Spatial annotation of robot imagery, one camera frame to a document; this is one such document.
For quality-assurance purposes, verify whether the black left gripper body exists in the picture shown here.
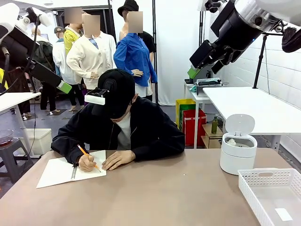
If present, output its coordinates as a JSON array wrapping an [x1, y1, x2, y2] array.
[[0, 24, 40, 70]]

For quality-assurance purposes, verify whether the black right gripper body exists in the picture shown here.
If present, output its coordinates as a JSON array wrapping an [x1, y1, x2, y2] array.
[[210, 1, 268, 52]]

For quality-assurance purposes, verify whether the yellow pencil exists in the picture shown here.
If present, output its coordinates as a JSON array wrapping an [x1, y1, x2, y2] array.
[[77, 144, 102, 172]]

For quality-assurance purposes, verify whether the white spiral notebook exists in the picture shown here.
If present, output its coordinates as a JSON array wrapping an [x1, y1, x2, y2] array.
[[36, 150, 107, 189]]

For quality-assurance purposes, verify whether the person's left forearm black sleeve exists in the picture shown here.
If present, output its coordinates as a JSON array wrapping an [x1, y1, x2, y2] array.
[[130, 138, 186, 163]]

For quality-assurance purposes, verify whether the person's right forearm black sleeve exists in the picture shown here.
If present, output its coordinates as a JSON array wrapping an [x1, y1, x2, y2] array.
[[50, 131, 91, 165]]

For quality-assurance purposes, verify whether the person's right hand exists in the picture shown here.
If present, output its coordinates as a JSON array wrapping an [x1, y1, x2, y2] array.
[[78, 154, 96, 172]]

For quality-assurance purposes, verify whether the person's left hand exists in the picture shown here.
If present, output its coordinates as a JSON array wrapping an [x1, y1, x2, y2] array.
[[102, 150, 136, 170]]

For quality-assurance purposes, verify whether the black backdrop pole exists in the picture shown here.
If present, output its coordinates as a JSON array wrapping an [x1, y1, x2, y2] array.
[[107, 0, 118, 44], [199, 10, 204, 81], [151, 0, 158, 104]]

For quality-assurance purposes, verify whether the mannequin in dark green jacket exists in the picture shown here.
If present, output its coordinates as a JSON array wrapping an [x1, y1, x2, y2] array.
[[32, 24, 57, 112]]

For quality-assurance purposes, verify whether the mannequin in white shirt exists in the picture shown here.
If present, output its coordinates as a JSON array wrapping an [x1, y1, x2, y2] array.
[[52, 26, 84, 113]]

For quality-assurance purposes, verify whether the grey metal tray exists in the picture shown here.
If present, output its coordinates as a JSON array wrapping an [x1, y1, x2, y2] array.
[[195, 77, 223, 97]]

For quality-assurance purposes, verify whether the yellow garment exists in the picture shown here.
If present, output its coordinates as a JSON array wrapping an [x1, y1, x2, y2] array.
[[0, 68, 9, 93]]

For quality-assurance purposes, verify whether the mannequin in yellow jacket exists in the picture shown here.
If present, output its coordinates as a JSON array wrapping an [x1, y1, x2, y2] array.
[[63, 7, 83, 56]]

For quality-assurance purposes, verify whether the mannequin in cream cardigan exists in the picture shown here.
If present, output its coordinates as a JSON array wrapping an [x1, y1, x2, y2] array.
[[66, 14, 117, 90]]

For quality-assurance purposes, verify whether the yellow green bag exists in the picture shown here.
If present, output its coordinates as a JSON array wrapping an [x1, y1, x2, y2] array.
[[175, 98, 197, 131]]

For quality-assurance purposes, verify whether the mannequin in black shirt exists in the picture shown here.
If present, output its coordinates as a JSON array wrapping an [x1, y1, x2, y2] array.
[[138, 32, 157, 69]]

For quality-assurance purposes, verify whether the small white side table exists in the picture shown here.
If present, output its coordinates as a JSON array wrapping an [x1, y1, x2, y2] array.
[[183, 79, 224, 149]]

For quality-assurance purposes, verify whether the white storage box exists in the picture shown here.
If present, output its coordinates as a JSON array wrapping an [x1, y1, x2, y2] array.
[[20, 128, 53, 156]]

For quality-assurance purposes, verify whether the mannequin in blue shirt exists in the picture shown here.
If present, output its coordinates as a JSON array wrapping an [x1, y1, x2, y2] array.
[[113, 11, 158, 97]]

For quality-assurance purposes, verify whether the green bottle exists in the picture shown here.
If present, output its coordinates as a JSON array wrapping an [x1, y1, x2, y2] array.
[[211, 116, 219, 135]]

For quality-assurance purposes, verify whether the red bag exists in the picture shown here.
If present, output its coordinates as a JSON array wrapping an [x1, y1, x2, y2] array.
[[182, 108, 207, 146]]

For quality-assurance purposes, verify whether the glass bowl with red contents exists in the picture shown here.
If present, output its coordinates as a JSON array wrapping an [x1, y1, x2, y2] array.
[[0, 129, 15, 147]]

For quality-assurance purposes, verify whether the black cap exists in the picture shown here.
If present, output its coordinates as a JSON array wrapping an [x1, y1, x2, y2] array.
[[97, 68, 136, 120]]

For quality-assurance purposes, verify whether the grey plastic stool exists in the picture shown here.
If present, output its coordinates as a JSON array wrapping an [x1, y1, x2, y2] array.
[[0, 138, 33, 184]]

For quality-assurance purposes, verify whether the person in black jacket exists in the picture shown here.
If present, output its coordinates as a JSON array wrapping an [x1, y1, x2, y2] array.
[[50, 68, 186, 165]]

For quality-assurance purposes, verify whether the low wooden shelf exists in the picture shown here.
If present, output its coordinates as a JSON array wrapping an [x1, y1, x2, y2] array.
[[201, 123, 224, 149]]

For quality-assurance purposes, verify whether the black bucket hat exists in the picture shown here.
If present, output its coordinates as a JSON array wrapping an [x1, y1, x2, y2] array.
[[117, 0, 139, 17]]

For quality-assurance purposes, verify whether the white round trash bin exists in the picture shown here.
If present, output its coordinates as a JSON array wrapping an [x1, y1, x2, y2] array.
[[220, 113, 258, 176]]

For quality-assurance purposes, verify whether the white perforated plastic basket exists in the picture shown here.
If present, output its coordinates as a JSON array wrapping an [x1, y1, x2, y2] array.
[[237, 168, 301, 226]]

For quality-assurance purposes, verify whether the flat white paper note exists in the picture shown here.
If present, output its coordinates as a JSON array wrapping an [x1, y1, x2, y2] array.
[[274, 208, 294, 221]]

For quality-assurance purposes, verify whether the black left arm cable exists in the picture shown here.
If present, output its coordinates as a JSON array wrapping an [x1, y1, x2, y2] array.
[[22, 14, 41, 73]]

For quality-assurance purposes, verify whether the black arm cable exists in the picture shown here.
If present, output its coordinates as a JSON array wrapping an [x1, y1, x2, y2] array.
[[22, 14, 41, 73], [281, 27, 301, 54]]

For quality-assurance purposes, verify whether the white head-mounted camera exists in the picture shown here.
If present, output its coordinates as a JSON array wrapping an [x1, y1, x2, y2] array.
[[84, 79, 117, 106]]

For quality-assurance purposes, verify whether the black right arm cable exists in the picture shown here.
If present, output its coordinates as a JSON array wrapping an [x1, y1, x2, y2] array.
[[281, 27, 301, 54]]

